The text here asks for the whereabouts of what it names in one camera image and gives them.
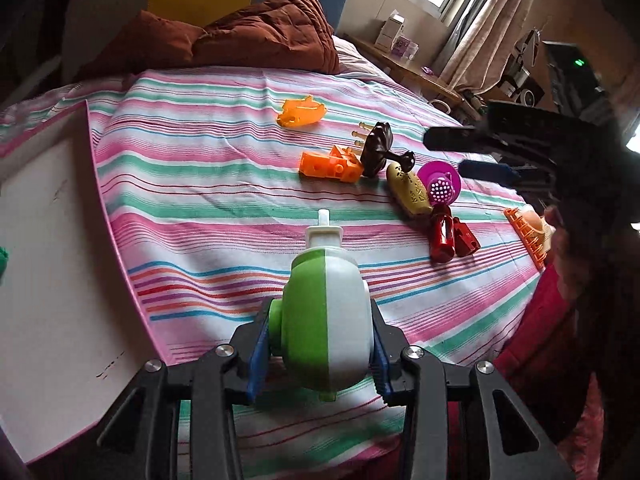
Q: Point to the yellow carved egg-shaped case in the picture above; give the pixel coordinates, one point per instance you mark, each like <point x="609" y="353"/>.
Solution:
<point x="407" y="190"/>

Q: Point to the green white plug-in device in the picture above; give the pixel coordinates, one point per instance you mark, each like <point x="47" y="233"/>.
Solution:
<point x="310" y="320"/>

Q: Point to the white box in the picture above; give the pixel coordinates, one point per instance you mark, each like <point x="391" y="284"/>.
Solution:
<point x="391" y="30"/>

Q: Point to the person's red clothing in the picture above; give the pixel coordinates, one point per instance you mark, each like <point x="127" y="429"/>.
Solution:
<point x="540" y="360"/>

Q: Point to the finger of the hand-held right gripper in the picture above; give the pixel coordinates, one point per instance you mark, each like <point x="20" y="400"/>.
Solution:
<point x="450" y="139"/>
<point x="490" y="169"/>

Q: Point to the person's right forearm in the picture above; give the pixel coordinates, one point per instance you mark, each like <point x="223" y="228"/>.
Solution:
<point x="605" y="300"/>

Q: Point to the orange cube blocks toy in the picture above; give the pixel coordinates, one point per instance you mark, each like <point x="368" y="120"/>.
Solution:
<point x="320" y="165"/>

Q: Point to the pink checked pillow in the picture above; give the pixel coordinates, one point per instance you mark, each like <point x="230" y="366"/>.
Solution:
<point x="360" y="57"/>

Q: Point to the wooden desk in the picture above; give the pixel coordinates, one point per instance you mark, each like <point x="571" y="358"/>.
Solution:
<point x="400" y="67"/>

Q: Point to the yellow-orange plastic toy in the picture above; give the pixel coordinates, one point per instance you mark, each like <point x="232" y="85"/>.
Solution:
<point x="300" y="115"/>

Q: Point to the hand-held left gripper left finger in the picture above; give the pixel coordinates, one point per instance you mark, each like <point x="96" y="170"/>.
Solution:
<point x="257" y="365"/>

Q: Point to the brown massage brush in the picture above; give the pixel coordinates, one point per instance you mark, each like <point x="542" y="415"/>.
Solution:
<point x="377" y="150"/>

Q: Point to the white tray pink rim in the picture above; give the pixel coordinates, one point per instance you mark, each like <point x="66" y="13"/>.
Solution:
<point x="50" y="260"/>

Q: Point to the striped blanket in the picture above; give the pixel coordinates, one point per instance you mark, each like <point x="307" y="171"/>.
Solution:
<point x="225" y="220"/>

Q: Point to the purple box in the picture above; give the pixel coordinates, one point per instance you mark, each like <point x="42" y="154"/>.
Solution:
<point x="406" y="47"/>

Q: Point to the peach plastic toy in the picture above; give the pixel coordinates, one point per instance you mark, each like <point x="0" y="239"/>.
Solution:
<point x="537" y="222"/>

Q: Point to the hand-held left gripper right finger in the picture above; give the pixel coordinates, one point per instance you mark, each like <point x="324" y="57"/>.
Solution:
<point x="380" y="360"/>

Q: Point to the orange ladder toy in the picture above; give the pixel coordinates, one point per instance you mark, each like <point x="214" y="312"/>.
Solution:
<point x="530" y="242"/>

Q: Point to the brown quilt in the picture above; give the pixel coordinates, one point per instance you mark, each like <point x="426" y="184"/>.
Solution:
<point x="260" y="35"/>

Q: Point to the beige curtain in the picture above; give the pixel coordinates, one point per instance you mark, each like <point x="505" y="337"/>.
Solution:
<point x="490" y="25"/>

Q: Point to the magenta plastic strainer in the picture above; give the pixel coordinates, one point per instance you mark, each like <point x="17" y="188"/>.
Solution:
<point x="440" y="187"/>

